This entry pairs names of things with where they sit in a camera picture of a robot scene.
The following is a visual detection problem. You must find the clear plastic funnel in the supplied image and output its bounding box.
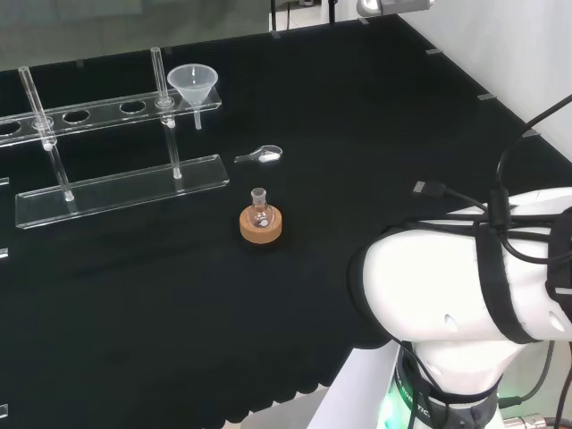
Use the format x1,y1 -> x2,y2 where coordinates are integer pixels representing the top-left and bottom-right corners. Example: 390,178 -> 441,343
166,64 -> 220,131

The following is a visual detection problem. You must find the clear glass weighing funnel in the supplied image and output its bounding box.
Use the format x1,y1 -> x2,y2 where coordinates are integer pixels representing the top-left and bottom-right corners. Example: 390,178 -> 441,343
233,143 -> 283,165

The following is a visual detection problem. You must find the clear acrylic funnel stand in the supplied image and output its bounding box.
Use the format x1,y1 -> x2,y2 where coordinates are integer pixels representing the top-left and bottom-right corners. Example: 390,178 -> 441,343
0,46 -> 231,231

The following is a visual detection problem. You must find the small round-bottom glass flask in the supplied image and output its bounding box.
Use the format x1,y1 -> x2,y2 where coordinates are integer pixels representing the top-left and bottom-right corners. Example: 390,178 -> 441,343
248,187 -> 273,229

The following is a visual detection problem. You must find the black bench cloth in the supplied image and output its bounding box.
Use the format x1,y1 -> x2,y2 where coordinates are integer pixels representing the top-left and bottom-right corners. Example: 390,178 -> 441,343
0,13 -> 572,424

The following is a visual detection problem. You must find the grey device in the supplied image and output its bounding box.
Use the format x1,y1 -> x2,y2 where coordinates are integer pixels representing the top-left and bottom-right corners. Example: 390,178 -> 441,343
356,0 -> 437,18

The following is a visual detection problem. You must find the silver round connector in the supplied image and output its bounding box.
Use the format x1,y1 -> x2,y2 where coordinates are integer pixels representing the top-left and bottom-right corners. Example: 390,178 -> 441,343
502,415 -> 551,429

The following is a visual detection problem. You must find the cork ring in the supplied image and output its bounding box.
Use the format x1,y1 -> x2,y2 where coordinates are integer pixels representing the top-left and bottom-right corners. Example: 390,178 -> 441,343
239,205 -> 284,246

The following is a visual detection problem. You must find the black base cable with plug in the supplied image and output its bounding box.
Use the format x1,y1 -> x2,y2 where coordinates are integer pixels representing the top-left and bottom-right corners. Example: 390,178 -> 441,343
498,340 -> 556,408

